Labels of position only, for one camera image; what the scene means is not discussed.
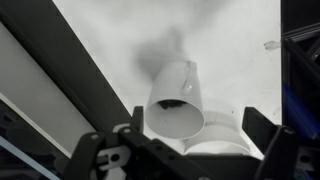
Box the dark coffee beans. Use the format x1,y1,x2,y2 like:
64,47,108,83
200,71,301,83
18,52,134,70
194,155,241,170
157,99,188,110

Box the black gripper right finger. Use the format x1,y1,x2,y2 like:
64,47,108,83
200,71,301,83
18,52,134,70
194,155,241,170
241,106,320,180

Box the white plastic cup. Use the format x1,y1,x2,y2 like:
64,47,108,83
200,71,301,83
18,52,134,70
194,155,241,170
144,60,206,141

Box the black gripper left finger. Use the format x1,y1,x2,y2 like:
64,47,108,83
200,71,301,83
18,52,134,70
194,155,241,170
63,105,214,180

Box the white toy kitchen unit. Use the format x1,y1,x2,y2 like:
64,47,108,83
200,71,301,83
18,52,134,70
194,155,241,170
0,0,134,180

